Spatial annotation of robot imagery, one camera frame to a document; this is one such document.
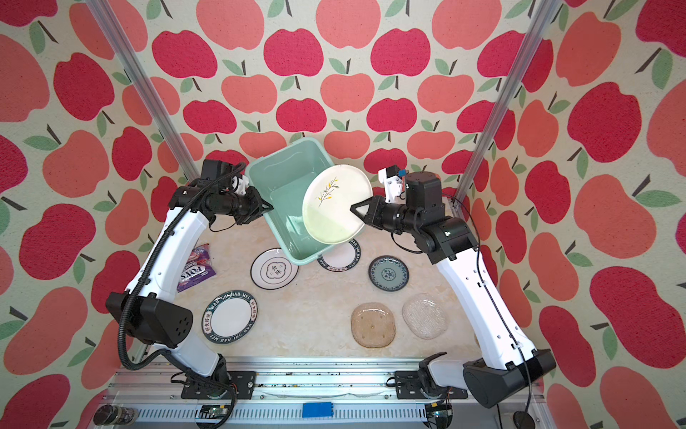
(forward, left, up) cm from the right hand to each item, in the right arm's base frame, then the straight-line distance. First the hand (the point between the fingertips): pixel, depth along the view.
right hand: (354, 213), depth 63 cm
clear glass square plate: (-7, -25, -41) cm, 49 cm away
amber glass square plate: (-12, -8, -40) cm, 43 cm away
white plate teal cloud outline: (+5, +31, -39) cm, 50 cm away
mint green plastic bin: (+21, +25, -8) cm, 34 cm away
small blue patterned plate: (+8, -13, -41) cm, 43 cm away
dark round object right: (-34, -43, -31) cm, 63 cm away
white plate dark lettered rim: (+12, +5, -39) cm, 41 cm away
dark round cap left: (-43, +54, -31) cm, 76 cm away
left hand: (+8, +23, -9) cm, 26 cm away
